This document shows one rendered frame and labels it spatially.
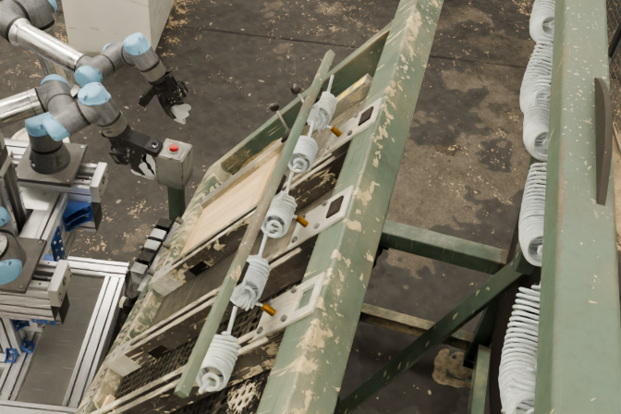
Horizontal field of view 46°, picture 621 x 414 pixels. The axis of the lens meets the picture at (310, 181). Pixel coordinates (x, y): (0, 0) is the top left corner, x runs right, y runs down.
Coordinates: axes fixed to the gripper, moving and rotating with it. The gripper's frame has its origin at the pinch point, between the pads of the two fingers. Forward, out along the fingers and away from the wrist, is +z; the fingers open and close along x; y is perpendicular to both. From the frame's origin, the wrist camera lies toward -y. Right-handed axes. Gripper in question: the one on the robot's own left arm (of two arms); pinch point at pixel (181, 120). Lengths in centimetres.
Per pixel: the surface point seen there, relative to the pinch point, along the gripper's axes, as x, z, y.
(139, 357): -75, 29, -13
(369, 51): 18, 5, 67
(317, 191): -49, 2, 56
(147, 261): -17, 47, -38
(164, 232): -2, 48, -35
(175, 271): -42, 30, -9
